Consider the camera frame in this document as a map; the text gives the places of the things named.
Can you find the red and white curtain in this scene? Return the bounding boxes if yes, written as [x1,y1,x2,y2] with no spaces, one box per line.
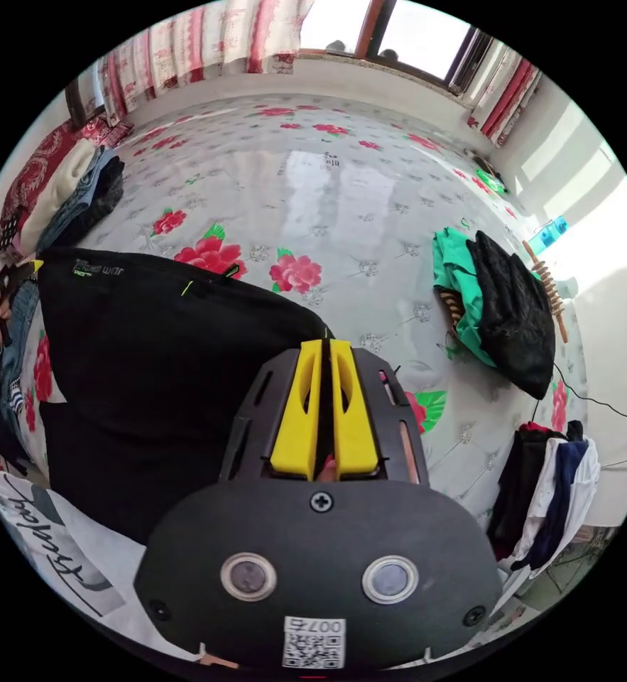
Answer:
[467,55,540,149]
[95,0,315,128]

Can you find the wooden massage roller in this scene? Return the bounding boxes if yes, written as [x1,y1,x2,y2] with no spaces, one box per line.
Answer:
[521,239,571,344]

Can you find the window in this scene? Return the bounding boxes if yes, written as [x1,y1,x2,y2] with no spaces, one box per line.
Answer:
[298,0,494,96]

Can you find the blue bottle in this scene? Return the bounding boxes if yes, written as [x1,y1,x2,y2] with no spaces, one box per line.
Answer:
[538,215,569,252]

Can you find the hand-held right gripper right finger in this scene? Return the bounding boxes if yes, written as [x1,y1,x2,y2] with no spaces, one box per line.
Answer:
[329,338,382,478]

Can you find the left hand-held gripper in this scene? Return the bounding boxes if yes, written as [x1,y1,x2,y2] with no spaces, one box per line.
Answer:
[0,259,45,342]

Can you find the person's body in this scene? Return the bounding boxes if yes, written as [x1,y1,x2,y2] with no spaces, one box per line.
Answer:
[0,278,197,661]

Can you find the green bag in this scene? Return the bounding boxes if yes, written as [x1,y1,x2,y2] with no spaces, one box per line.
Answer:
[474,168,510,196]

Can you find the red patterned box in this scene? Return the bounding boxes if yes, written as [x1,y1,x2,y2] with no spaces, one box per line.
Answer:
[80,118,134,147]

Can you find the green and black clothes pile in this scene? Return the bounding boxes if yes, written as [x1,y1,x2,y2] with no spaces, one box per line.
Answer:
[432,227,558,401]

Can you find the red patterned quilt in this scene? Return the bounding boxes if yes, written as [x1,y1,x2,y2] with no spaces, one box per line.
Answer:
[0,119,97,251]

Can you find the dark and white clothes heap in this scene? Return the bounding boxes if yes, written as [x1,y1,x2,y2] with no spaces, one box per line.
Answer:
[486,419,603,574]

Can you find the black shorts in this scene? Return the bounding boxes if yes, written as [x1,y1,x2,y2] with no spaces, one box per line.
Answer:
[35,247,337,546]

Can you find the black cable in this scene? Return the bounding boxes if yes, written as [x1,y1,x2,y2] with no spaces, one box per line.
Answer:
[530,362,627,427]

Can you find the bed with floral sheet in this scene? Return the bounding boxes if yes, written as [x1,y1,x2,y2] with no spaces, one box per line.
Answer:
[23,95,594,539]

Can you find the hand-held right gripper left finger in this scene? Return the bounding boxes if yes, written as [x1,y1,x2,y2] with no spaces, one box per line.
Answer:
[269,340,322,482]

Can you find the pile of clothes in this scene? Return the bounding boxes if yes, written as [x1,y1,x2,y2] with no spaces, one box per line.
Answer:
[18,139,126,252]

